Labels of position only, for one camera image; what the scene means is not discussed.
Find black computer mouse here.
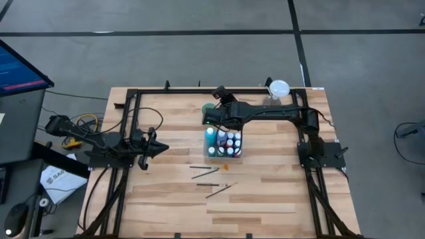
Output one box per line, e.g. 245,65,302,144
3,202,29,238

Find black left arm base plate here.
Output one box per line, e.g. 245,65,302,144
84,141,136,169

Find grey chair leg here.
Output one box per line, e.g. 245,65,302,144
396,119,425,139

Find yellow plug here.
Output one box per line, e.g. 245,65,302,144
61,138,84,149

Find yellow cable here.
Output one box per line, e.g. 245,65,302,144
73,114,100,131

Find black desk bar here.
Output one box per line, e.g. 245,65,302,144
31,141,91,179

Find thin black floor cable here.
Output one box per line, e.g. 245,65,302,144
44,90,110,101

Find large cyan paint bottle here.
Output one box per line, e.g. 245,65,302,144
205,127,216,147

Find clear glass with white lid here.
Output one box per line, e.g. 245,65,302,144
262,79,291,108

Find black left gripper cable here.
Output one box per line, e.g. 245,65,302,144
114,106,164,135

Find black aluminium rig frame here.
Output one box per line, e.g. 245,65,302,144
78,86,361,239

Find black paintbrush orange tip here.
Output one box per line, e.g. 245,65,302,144
205,181,239,200

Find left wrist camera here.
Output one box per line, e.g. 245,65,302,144
131,130,146,147

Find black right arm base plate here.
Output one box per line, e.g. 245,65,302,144
297,141,349,169

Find black fan brush orange bristles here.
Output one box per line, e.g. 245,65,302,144
191,164,230,180

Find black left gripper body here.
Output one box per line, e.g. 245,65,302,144
131,127,157,171

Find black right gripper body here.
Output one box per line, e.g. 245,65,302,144
211,85,248,132

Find black monitor blue screen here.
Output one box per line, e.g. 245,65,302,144
0,39,55,98

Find black floor cable loop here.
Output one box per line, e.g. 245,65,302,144
393,121,425,166

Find large blue paint bottle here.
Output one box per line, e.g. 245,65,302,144
215,129,228,147

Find white printed paper sheet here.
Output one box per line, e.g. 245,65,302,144
39,153,89,205

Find clear plastic bin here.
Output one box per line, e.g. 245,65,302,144
203,131,244,164

